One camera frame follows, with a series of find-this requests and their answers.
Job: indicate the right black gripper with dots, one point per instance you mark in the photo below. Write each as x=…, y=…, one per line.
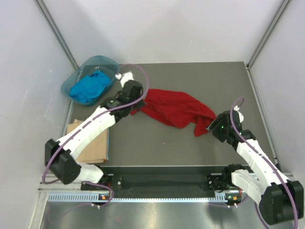
x=214, y=126

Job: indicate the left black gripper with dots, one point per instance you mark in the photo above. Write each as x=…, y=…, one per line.
x=141, y=104

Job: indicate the red t-shirt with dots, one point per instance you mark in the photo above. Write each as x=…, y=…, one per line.
x=177, y=109

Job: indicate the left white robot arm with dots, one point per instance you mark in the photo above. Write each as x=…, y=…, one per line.
x=61, y=156

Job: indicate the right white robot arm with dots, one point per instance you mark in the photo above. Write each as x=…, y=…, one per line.
x=279, y=199

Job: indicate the teal plastic basket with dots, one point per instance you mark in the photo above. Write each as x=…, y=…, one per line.
x=101, y=63

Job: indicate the folded tan t-shirt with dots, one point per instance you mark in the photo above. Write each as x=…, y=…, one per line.
x=89, y=145

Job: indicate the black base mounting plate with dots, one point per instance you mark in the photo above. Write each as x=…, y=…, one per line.
x=164, y=181

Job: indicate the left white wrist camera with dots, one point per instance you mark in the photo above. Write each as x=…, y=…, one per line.
x=123, y=78

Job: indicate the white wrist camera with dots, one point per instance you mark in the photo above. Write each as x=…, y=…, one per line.
x=240, y=115
x=123, y=78

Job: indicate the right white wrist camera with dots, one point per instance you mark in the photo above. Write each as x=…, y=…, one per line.
x=240, y=115

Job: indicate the slotted cable duct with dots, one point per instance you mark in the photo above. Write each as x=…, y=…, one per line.
x=103, y=197

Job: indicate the aluminium frame rail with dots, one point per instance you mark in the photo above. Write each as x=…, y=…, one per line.
x=76, y=186

